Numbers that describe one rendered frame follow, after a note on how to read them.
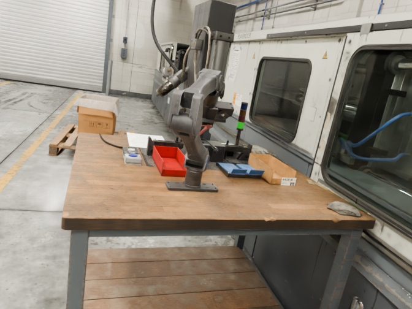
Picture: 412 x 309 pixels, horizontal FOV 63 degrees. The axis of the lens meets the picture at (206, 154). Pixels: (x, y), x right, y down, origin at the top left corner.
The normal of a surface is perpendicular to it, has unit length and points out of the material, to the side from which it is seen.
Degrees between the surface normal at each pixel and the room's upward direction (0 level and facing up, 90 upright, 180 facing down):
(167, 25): 90
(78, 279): 90
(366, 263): 33
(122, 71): 90
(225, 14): 90
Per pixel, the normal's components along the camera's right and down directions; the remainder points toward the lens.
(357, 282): -0.96, -0.09
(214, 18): 0.30, 0.30
